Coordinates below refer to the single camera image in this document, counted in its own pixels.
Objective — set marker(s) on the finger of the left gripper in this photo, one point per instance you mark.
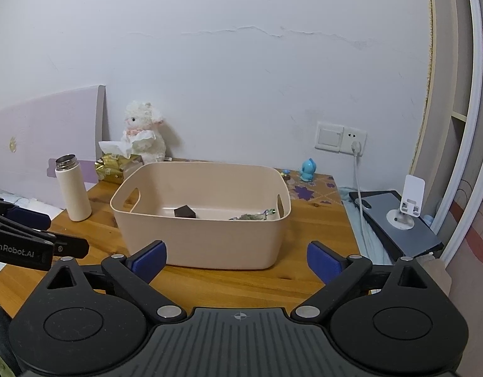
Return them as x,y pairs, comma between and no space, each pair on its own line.
26,217
63,245

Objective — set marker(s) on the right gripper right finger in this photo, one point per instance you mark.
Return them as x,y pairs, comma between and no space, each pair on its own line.
341,277

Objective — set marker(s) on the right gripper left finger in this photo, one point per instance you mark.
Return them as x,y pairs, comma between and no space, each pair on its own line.
131,276

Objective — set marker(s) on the black cube box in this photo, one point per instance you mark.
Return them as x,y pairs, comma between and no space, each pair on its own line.
184,212

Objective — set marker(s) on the dried herb sachet bag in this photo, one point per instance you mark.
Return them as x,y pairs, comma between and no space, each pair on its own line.
261,216

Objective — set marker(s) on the white thermos bottle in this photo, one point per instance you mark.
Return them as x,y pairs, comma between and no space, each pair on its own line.
70,179

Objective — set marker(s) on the grey laptop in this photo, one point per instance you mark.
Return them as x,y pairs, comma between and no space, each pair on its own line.
419,241

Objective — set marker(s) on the beige plastic storage bin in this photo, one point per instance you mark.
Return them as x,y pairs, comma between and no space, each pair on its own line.
143,207

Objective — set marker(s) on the gold tissue pack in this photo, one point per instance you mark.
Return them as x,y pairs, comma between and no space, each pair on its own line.
117,161

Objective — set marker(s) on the blue toy figurine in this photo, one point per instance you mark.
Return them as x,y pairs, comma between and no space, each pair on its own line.
307,171

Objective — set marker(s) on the white phone stand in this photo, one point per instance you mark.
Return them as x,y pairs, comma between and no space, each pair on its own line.
403,217

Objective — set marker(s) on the small colourful trinket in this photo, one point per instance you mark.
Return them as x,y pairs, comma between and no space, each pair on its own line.
285,174

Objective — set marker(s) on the white plush lamb toy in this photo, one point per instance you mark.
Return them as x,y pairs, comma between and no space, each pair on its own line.
142,122

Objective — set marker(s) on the white wall switch socket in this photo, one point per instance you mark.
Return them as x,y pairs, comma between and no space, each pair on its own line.
340,139

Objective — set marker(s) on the white shelf frame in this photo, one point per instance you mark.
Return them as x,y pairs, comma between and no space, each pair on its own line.
449,154

